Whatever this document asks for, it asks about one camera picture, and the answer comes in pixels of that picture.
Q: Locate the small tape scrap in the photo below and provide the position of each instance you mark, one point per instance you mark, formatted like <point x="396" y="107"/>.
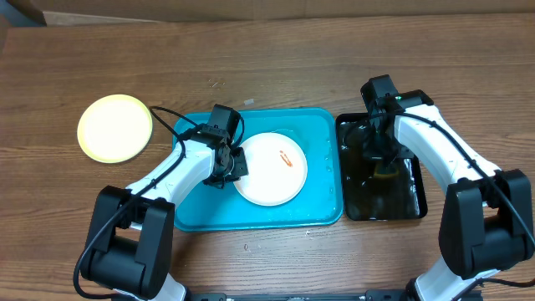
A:
<point x="249" y="101"/>

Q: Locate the white plate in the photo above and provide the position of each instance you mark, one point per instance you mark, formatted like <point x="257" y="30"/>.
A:
<point x="277" y="169"/>

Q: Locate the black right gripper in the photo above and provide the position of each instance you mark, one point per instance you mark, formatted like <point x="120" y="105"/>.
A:
<point x="374" y="153"/>

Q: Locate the black water tray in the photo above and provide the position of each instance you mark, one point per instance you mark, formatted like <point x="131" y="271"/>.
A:
<point x="367" y="198"/>

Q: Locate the cardboard backdrop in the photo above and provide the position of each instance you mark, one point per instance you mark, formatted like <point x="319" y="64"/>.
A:
<point x="218" y="10"/>

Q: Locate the yellow plate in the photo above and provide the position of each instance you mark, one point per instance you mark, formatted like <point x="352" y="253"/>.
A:
<point x="114" y="129"/>

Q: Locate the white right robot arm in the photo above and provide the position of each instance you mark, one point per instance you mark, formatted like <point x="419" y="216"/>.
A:
<point x="487" y="223"/>

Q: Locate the green yellow sponge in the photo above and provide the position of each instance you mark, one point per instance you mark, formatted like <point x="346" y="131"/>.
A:
<point x="385" y="171"/>

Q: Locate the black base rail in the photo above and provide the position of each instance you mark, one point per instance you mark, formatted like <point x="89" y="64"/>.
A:
<point x="370" y="295"/>

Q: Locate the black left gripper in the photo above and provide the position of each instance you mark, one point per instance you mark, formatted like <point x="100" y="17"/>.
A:
<point x="242" y="168"/>

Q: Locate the blue plastic tray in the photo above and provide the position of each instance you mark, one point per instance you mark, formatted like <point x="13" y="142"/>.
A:
<point x="320" y="202"/>

